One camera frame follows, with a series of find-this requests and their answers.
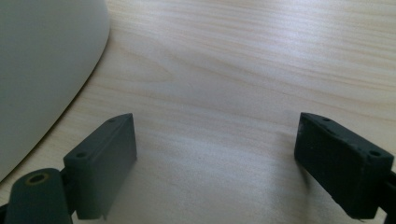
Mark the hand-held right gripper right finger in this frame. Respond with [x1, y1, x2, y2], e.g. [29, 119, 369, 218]
[293, 111, 395, 220]

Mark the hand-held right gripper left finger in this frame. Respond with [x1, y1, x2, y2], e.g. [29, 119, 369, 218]
[63, 112, 138, 221]

